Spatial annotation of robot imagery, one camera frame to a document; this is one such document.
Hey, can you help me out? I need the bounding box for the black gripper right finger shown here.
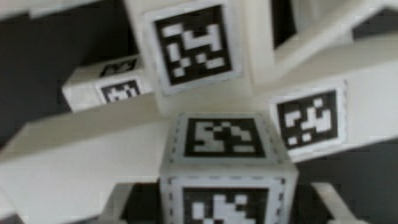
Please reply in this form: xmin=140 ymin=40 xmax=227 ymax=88
xmin=293 ymin=182 xmax=370 ymax=224

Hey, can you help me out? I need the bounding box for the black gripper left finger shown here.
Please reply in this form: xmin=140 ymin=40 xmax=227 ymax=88
xmin=96 ymin=183 xmax=160 ymax=224

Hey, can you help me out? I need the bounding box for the white chair leg with tag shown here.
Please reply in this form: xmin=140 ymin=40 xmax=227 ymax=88
xmin=160 ymin=112 xmax=298 ymax=224

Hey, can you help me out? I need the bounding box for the white chair nut peg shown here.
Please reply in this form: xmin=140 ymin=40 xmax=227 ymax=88
xmin=62 ymin=55 xmax=153 ymax=112

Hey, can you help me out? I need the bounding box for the white chair back frame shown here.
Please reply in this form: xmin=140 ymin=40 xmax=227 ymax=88
xmin=0 ymin=0 xmax=398 ymax=224

